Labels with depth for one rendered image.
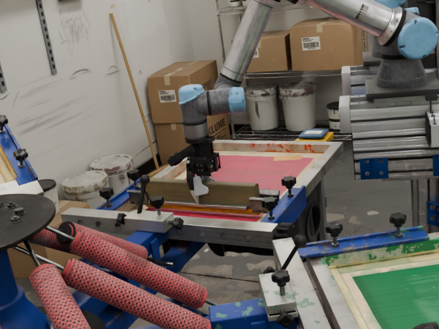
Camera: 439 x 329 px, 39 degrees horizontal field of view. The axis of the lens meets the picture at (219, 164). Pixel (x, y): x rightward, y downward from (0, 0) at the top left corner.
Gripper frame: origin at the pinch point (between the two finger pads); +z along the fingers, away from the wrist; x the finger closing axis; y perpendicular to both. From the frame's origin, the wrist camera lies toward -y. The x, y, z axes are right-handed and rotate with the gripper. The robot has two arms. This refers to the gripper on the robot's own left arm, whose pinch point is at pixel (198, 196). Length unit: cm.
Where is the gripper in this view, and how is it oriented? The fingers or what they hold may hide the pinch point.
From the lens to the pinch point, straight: 197.5
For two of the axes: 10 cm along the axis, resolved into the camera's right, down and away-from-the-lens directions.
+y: 9.0, 0.4, -4.4
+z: 1.2, 9.4, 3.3
